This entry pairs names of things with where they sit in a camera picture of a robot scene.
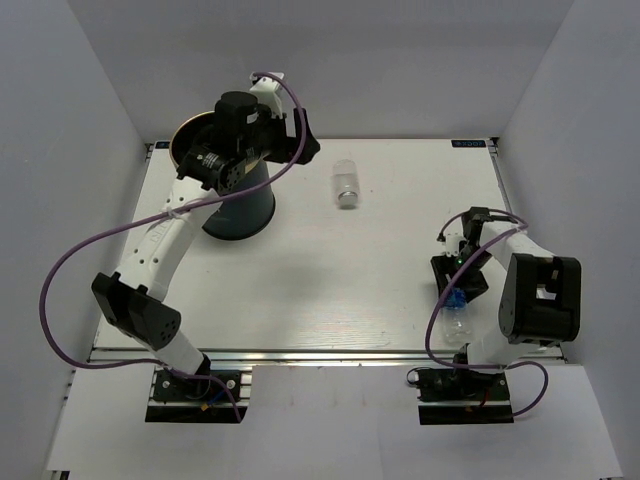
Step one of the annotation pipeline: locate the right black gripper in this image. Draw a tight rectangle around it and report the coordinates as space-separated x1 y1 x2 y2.
432 245 494 307

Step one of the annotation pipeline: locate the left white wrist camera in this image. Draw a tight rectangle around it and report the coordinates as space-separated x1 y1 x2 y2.
249 73 283 118

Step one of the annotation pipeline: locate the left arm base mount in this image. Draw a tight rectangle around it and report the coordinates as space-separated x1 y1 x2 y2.
145 362 252 424

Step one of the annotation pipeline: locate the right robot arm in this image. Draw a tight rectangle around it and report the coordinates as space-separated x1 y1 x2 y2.
424 207 582 399

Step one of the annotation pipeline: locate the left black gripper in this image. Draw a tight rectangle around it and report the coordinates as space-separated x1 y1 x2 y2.
239 106 320 166

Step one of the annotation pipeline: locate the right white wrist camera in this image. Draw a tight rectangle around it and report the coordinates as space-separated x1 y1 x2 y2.
437 232 467 258

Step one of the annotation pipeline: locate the small clear bottle blue label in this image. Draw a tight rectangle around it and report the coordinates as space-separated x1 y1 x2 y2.
441 287 473 345

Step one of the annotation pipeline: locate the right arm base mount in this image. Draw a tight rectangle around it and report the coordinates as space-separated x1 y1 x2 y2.
406 367 514 425

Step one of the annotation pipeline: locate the clear bottle with silver cap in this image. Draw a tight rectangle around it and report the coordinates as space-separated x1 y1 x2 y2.
332 159 360 209

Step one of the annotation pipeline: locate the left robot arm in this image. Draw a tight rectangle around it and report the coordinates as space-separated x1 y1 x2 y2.
91 90 320 399

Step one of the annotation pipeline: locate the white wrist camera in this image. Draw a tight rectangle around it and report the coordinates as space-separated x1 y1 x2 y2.
437 232 467 258
249 73 283 118

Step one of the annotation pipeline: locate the dark green cylindrical bin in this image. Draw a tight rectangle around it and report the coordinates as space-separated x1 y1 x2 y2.
169 111 276 241

